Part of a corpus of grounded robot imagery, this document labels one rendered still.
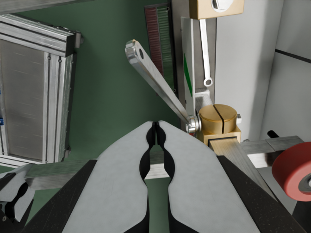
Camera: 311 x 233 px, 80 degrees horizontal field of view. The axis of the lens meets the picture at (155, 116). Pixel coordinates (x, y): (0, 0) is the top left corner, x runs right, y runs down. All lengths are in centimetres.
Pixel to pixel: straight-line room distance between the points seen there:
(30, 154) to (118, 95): 62
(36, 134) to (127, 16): 80
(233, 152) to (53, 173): 26
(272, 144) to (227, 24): 27
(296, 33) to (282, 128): 21
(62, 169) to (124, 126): 97
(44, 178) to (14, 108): 87
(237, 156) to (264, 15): 35
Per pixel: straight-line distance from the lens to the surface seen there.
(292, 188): 32
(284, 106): 52
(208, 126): 25
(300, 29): 47
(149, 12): 37
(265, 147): 33
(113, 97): 119
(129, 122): 126
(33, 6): 27
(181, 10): 37
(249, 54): 51
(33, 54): 102
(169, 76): 39
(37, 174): 36
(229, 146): 25
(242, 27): 49
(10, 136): 132
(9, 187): 36
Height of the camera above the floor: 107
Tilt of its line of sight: 61 degrees down
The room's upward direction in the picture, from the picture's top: 179 degrees clockwise
